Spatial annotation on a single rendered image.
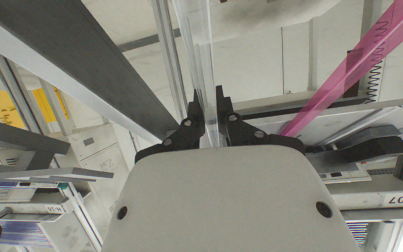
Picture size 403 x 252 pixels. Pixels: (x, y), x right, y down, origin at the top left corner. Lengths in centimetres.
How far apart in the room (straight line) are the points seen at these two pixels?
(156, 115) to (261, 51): 189
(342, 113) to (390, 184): 56
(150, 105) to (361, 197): 69
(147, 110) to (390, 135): 38
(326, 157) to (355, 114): 16
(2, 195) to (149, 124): 108
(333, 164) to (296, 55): 186
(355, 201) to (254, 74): 159
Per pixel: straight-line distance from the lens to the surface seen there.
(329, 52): 237
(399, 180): 82
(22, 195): 116
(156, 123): 18
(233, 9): 66
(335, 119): 25
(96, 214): 126
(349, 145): 38
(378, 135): 35
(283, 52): 209
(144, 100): 17
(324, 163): 38
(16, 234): 143
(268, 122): 19
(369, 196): 71
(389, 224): 75
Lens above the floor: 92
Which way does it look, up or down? 14 degrees up
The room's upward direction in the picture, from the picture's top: 170 degrees clockwise
